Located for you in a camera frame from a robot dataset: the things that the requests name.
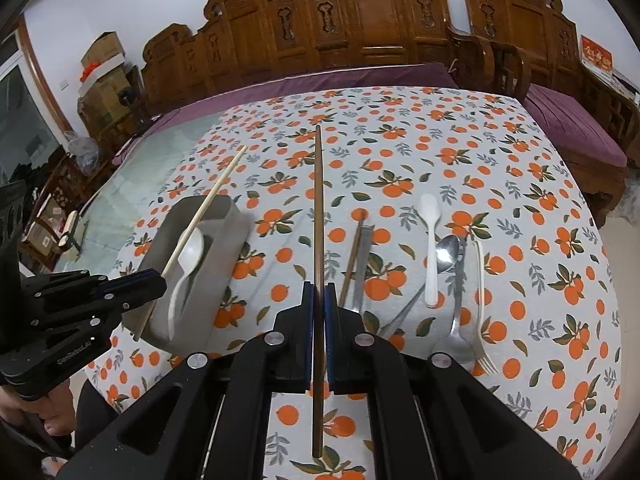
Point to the purple bench cushion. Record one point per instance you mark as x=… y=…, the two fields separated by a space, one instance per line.
x=421 y=75

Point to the red sign card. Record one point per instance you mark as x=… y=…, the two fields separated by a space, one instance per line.
x=596 y=56

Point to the left hand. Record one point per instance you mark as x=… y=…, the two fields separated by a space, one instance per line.
x=55 y=409

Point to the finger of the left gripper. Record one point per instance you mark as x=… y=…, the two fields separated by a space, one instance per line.
x=133 y=291

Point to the orange print tablecloth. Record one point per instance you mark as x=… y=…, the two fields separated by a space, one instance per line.
x=551 y=317

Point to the carved wooden bench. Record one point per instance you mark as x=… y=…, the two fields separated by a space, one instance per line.
x=244 y=42

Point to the white plastic fork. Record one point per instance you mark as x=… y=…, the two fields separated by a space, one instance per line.
x=483 y=359

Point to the metal fork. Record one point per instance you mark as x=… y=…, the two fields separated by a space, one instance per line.
x=362 y=257

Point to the metal spoon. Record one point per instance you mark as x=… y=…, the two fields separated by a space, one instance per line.
x=453 y=343
x=441 y=256

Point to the light bamboo chopstick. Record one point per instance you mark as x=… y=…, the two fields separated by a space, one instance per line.
x=172 y=236

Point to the carved wooden armchair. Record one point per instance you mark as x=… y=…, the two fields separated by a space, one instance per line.
x=540 y=28

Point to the grey metal tray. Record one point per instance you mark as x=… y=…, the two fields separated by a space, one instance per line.
x=225 y=231

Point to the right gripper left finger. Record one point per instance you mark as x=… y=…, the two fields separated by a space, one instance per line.
x=208 y=418

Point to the small white plastic spoon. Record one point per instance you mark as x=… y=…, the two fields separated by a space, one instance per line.
x=429 y=211

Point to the large white plastic spoon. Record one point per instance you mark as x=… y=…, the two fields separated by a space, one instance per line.
x=188 y=260

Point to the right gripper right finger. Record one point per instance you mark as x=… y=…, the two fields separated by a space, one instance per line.
x=430 y=418

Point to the stacked cardboard boxes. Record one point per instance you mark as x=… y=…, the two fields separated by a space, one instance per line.
x=103 y=82

